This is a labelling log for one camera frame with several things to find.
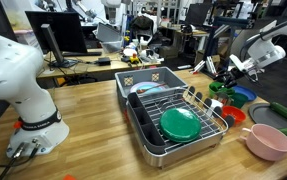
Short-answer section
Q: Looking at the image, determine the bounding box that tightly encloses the lavender plate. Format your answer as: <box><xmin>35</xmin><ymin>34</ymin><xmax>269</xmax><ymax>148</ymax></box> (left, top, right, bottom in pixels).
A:
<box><xmin>129</xmin><ymin>81</ymin><xmax>167</xmax><ymax>95</ymax></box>

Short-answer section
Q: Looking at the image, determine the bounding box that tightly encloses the dark green cup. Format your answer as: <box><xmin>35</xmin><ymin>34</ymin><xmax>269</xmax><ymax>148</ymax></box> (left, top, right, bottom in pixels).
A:
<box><xmin>230</xmin><ymin>92</ymin><xmax>249</xmax><ymax>109</ymax></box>

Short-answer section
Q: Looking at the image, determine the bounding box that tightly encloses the pink bowl with handle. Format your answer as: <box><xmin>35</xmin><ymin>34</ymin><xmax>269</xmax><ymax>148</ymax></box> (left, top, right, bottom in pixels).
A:
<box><xmin>239</xmin><ymin>123</ymin><xmax>287</xmax><ymax>162</ymax></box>

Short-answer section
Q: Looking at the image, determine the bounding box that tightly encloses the black computer monitor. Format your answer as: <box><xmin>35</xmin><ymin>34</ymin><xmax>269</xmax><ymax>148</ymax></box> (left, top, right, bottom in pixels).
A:
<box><xmin>25</xmin><ymin>10</ymin><xmax>89</xmax><ymax>54</ymax></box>

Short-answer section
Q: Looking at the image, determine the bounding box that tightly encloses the shiny metal cup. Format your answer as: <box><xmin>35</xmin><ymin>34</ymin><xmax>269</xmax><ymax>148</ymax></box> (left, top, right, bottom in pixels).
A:
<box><xmin>213</xmin><ymin>93</ymin><xmax>232</xmax><ymax>107</ymax></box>

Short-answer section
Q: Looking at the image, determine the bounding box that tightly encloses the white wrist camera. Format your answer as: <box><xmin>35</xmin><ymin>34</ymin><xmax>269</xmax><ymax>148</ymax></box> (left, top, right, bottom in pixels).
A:
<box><xmin>228</xmin><ymin>54</ymin><xmax>251</xmax><ymax>73</ymax></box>

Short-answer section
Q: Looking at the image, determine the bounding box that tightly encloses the small red bowl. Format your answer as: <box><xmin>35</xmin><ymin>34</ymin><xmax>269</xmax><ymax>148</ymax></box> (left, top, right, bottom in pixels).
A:
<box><xmin>221</xmin><ymin>105</ymin><xmax>247</xmax><ymax>127</ymax></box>

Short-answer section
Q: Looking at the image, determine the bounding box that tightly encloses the black keyboard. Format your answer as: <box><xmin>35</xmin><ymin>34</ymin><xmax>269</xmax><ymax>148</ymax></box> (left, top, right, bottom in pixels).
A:
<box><xmin>61</xmin><ymin>50</ymin><xmax>103</xmax><ymax>58</ymax></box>

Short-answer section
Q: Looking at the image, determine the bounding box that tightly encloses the light green bowl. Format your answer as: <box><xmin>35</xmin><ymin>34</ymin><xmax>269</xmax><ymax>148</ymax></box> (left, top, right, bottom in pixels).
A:
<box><xmin>208</xmin><ymin>81</ymin><xmax>236</xmax><ymax>99</ymax></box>

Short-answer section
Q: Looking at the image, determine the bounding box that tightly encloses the grey wire dish rack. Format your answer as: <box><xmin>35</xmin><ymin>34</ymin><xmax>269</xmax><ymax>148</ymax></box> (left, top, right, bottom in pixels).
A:
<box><xmin>126</xmin><ymin>85</ymin><xmax>236</xmax><ymax>168</ymax></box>

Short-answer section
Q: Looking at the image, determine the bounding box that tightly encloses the clear plastic bin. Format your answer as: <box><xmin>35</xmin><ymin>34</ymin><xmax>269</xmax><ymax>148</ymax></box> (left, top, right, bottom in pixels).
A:
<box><xmin>101</xmin><ymin>39</ymin><xmax>124</xmax><ymax>54</ymax></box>

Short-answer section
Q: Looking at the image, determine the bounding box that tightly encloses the green plate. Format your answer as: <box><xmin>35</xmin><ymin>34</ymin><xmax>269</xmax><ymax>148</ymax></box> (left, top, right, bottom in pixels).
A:
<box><xmin>159</xmin><ymin>107</ymin><xmax>202</xmax><ymax>144</ymax></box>

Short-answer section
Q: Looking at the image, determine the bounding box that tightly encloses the black background monitor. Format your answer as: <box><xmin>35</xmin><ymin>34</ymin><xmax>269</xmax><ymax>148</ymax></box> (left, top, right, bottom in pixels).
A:
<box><xmin>184</xmin><ymin>2</ymin><xmax>212</xmax><ymax>28</ymax></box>

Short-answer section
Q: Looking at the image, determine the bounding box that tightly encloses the red utensil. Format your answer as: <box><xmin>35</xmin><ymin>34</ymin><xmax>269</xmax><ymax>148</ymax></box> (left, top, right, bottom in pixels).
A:
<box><xmin>136</xmin><ymin>83</ymin><xmax>167</xmax><ymax>94</ymax></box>

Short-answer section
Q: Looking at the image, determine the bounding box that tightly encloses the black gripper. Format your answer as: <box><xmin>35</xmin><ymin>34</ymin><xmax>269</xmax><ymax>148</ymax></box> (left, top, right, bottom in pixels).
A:
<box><xmin>212</xmin><ymin>67</ymin><xmax>251</xmax><ymax>90</ymax></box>

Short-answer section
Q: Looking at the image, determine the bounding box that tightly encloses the small green cucumber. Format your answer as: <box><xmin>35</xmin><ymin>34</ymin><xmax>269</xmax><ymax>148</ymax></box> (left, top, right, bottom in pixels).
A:
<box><xmin>213</xmin><ymin>83</ymin><xmax>232</xmax><ymax>95</ymax></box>

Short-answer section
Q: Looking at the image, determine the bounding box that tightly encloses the grey monitor stand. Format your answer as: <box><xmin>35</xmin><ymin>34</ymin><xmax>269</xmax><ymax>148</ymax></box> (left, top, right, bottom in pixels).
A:
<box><xmin>40</xmin><ymin>23</ymin><xmax>71</xmax><ymax>68</ymax></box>

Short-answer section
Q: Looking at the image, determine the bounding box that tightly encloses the black power adapter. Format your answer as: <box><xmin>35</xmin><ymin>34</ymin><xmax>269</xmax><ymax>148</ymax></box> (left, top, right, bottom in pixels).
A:
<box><xmin>97</xmin><ymin>57</ymin><xmax>112</xmax><ymax>66</ymax></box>

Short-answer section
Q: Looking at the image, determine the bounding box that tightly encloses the yellow toy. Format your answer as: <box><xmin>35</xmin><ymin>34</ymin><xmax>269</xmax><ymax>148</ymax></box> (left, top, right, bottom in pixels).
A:
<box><xmin>128</xmin><ymin>53</ymin><xmax>141</xmax><ymax>65</ymax></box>

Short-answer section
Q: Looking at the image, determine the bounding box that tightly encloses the grey round tray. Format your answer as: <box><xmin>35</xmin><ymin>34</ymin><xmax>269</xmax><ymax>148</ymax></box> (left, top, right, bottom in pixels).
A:
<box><xmin>248</xmin><ymin>102</ymin><xmax>287</xmax><ymax>154</ymax></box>

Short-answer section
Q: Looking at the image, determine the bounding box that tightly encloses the black backpack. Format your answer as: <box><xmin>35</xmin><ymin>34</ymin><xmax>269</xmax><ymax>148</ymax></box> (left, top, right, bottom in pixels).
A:
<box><xmin>129</xmin><ymin>14</ymin><xmax>155</xmax><ymax>34</ymax></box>

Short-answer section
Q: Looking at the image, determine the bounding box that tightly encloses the wooden desk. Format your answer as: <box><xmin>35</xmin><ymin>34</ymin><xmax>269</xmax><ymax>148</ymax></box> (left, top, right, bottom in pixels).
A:
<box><xmin>36</xmin><ymin>48</ymin><xmax>166</xmax><ymax>81</ymax></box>

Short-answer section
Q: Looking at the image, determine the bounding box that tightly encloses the thick dark green cucumber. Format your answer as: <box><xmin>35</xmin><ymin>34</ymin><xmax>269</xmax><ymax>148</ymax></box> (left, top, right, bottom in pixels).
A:
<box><xmin>269</xmin><ymin>101</ymin><xmax>287</xmax><ymax>127</ymax></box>

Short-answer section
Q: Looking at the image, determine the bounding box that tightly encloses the grey plastic tub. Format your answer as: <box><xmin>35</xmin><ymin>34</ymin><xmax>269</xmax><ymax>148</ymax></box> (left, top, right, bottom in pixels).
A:
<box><xmin>114</xmin><ymin>66</ymin><xmax>189</xmax><ymax>111</ymax></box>

